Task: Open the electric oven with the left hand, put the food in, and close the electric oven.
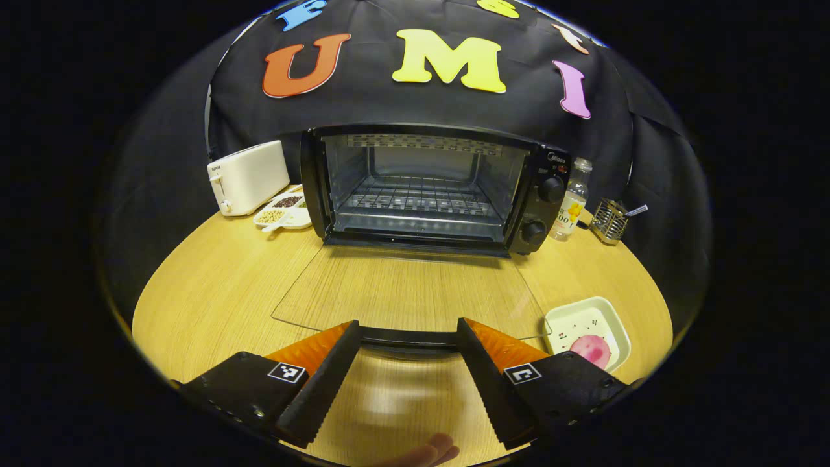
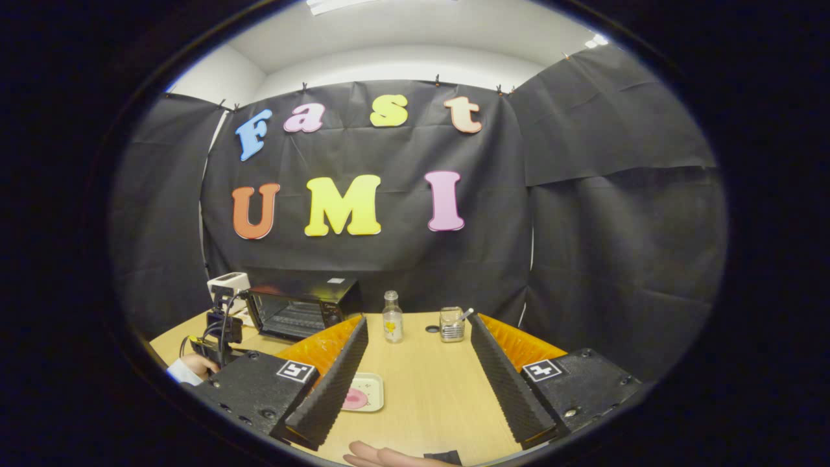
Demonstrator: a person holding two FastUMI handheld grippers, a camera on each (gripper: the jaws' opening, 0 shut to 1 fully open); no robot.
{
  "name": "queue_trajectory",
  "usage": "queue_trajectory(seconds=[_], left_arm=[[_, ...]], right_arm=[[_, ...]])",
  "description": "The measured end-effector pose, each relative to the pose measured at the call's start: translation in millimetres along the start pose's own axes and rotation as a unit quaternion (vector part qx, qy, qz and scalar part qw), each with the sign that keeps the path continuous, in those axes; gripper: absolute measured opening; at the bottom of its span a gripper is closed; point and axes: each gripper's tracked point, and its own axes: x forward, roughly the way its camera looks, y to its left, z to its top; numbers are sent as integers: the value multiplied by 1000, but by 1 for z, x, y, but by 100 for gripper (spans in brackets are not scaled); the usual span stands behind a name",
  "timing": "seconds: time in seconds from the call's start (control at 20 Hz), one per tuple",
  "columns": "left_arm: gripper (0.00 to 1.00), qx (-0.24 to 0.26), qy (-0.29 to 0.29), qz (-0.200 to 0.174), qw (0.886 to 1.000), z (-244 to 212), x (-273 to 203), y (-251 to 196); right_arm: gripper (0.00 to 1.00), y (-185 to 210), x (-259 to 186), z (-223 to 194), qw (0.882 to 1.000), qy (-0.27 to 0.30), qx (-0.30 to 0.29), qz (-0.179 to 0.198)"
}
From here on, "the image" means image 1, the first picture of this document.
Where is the metal wire holder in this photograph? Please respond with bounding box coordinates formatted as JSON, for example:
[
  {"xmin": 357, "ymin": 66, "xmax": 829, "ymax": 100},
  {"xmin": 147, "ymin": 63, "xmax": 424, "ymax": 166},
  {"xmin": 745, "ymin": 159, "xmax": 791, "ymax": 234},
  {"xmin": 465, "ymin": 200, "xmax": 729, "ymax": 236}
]
[{"xmin": 589, "ymin": 198, "xmax": 630, "ymax": 246}]

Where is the clear bottle with yellow label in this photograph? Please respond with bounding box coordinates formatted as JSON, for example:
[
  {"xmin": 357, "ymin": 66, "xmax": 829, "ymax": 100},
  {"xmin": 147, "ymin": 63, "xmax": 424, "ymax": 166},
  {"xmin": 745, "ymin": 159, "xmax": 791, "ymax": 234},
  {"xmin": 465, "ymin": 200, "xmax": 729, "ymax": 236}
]
[{"xmin": 549, "ymin": 157, "xmax": 593, "ymax": 242}]

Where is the white sectioned snack dish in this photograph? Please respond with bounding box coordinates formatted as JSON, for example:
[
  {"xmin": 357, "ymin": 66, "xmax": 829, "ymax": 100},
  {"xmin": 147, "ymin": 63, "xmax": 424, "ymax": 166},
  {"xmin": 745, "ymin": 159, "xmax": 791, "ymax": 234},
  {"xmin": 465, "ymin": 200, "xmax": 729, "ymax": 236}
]
[{"xmin": 253, "ymin": 188, "xmax": 313, "ymax": 233}]

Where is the white square plate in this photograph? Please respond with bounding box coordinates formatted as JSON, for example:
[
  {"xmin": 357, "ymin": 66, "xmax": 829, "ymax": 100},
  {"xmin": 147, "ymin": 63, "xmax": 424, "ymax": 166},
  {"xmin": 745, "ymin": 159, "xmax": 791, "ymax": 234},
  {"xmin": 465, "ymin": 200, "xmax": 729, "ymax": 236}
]
[{"xmin": 543, "ymin": 296, "xmax": 632, "ymax": 374}]

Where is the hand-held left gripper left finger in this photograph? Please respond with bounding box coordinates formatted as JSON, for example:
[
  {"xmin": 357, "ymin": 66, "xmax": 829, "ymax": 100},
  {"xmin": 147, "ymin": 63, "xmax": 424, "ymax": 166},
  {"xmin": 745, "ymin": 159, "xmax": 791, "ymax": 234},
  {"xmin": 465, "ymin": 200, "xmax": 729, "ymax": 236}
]
[{"xmin": 172, "ymin": 320, "xmax": 362, "ymax": 449}]

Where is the black electric oven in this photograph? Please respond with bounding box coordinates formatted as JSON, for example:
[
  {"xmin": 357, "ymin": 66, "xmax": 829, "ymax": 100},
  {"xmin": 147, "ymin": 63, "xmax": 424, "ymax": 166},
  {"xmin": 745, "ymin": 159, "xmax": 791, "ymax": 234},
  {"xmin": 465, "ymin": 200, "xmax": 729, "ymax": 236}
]
[{"xmin": 271, "ymin": 123, "xmax": 573, "ymax": 356}]

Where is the pink meat slice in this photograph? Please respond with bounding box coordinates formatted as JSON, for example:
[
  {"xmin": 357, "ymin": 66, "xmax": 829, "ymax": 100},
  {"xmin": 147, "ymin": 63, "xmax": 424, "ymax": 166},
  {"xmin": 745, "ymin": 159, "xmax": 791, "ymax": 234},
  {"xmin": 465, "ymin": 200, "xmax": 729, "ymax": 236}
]
[{"xmin": 569, "ymin": 335, "xmax": 611, "ymax": 370}]

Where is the white toaster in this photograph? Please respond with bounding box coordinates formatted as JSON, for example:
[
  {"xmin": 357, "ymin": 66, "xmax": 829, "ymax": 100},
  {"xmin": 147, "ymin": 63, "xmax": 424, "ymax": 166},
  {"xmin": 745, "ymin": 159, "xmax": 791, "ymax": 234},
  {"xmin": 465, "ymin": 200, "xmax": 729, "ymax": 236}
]
[{"xmin": 206, "ymin": 140, "xmax": 291, "ymax": 217}]

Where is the black backdrop cloth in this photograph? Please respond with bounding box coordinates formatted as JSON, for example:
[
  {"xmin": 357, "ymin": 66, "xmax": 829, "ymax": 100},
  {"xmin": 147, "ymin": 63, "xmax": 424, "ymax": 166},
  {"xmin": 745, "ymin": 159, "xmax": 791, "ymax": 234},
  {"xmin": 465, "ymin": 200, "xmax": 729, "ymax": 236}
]
[{"xmin": 104, "ymin": 0, "xmax": 707, "ymax": 325}]

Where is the metal oven rack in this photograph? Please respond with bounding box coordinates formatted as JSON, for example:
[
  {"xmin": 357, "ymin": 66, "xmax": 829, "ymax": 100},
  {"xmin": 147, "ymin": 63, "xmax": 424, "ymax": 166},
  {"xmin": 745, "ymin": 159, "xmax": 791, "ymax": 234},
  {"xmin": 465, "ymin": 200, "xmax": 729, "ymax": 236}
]
[{"xmin": 340, "ymin": 175, "xmax": 495, "ymax": 218}]

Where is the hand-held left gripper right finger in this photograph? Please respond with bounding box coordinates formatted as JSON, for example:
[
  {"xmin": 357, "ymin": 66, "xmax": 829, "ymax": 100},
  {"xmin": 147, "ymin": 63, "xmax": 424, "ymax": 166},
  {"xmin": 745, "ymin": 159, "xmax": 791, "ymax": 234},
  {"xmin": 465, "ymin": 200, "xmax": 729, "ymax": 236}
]
[{"xmin": 456, "ymin": 317, "xmax": 639, "ymax": 450}]

